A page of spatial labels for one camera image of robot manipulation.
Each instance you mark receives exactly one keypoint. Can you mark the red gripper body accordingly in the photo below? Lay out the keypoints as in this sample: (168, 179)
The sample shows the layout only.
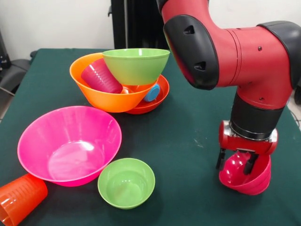
(247, 146)

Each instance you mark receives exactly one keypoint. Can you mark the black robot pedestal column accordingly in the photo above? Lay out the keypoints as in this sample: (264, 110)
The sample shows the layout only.
(141, 23)

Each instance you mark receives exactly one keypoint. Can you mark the dark green table cloth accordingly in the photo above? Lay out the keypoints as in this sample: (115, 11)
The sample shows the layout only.
(188, 207)

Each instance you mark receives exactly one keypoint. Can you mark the black pedestal leg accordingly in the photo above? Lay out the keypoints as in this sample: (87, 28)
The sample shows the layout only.
(297, 99)
(14, 73)

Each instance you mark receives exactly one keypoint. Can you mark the red-orange bowl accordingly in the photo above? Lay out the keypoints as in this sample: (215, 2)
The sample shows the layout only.
(162, 94)

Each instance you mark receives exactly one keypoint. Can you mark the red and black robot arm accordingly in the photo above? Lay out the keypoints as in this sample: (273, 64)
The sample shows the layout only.
(247, 58)

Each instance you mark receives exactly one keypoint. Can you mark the blue cup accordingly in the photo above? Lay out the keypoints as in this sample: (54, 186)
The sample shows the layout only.
(151, 93)

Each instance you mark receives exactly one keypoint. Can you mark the purple cup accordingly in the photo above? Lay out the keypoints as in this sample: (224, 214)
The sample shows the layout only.
(101, 76)

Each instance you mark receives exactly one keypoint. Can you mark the large pink bowl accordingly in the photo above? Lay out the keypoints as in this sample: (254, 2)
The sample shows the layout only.
(65, 146)

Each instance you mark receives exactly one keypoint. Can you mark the large orange bowl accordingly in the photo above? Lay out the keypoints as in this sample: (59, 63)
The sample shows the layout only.
(105, 101)

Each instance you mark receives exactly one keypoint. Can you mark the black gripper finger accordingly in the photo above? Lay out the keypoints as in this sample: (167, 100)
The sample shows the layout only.
(250, 164)
(221, 160)

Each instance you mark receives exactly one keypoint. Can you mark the small pink bowl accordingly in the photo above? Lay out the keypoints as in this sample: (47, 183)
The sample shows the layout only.
(258, 181)

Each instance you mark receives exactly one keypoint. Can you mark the small green bowl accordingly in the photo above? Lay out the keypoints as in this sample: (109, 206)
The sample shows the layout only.
(125, 186)

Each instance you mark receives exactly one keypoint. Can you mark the red-orange cup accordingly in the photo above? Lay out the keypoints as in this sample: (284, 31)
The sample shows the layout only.
(18, 200)

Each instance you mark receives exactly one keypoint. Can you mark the large green bowl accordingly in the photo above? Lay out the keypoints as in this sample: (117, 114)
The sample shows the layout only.
(136, 68)

